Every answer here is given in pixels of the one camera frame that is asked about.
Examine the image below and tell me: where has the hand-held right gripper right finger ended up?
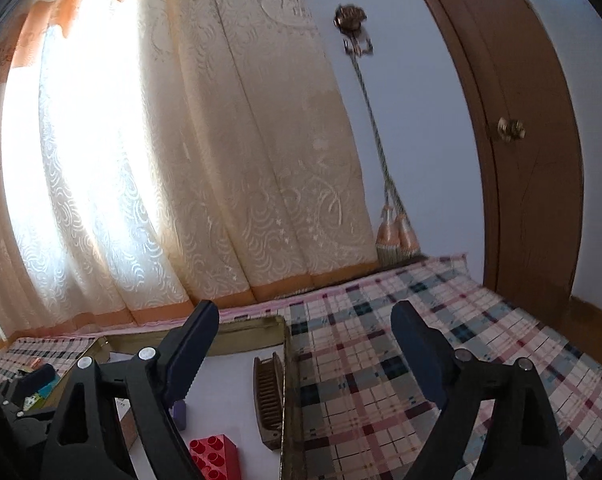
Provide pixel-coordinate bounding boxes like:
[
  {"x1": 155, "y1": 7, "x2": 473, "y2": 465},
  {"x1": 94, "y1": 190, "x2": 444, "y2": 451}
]
[{"x1": 391, "y1": 300, "x2": 567, "y2": 480}]

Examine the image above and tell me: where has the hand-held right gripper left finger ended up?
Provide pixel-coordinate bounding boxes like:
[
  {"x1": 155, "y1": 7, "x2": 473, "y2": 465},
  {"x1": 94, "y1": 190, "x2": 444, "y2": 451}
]
[{"x1": 43, "y1": 300, "x2": 221, "y2": 480}]

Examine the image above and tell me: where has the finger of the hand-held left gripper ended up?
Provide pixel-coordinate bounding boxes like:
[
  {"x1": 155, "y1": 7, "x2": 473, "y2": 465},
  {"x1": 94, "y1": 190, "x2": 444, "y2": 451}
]
[
  {"x1": 5, "y1": 365, "x2": 58, "y2": 407},
  {"x1": 0, "y1": 406, "x2": 58, "y2": 480}
]

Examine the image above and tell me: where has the brown comb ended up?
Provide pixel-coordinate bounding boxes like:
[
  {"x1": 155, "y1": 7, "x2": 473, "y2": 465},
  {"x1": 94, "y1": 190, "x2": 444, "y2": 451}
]
[{"x1": 253, "y1": 352, "x2": 287, "y2": 451}]

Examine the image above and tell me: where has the white cardboard box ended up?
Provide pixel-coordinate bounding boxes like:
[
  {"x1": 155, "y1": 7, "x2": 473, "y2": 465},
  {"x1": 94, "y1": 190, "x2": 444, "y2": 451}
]
[{"x1": 118, "y1": 400, "x2": 136, "y2": 453}]

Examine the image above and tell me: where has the red toy brick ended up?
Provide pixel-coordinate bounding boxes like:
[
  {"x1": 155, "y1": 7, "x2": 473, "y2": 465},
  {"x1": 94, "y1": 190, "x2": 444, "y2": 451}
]
[{"x1": 188, "y1": 434, "x2": 243, "y2": 480}]

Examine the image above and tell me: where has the gold tin box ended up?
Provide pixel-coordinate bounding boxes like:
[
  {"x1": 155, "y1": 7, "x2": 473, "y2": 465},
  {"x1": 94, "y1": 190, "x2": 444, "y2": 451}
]
[{"x1": 81, "y1": 316, "x2": 307, "y2": 480}]

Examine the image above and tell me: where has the white paper liner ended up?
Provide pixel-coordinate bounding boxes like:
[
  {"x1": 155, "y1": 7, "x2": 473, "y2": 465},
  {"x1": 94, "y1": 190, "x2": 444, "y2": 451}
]
[{"x1": 108, "y1": 342, "x2": 287, "y2": 480}]

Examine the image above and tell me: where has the cream lace curtain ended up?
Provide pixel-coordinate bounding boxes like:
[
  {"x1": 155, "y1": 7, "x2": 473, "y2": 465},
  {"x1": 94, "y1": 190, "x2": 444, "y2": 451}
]
[{"x1": 0, "y1": 0, "x2": 382, "y2": 346}]

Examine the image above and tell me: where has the brown wooden door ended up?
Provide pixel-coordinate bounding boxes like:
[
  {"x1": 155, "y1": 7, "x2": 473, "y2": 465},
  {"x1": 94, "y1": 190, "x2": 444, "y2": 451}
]
[{"x1": 400, "y1": 0, "x2": 585, "y2": 332}]

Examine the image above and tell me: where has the brass door knob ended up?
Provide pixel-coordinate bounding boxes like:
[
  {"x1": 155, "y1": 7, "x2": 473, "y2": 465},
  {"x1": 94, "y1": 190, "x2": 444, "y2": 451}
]
[{"x1": 497, "y1": 116, "x2": 527, "y2": 143}]

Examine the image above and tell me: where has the brass curtain tieback hook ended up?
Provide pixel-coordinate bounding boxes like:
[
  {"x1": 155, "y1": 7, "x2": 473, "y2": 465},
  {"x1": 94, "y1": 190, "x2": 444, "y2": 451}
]
[{"x1": 333, "y1": 5, "x2": 375, "y2": 57}]

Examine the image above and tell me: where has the tasselled curtain tieback cord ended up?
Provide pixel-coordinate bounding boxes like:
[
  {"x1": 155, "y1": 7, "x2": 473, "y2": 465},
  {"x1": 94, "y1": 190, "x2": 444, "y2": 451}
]
[{"x1": 348, "y1": 52, "x2": 422, "y2": 266}]

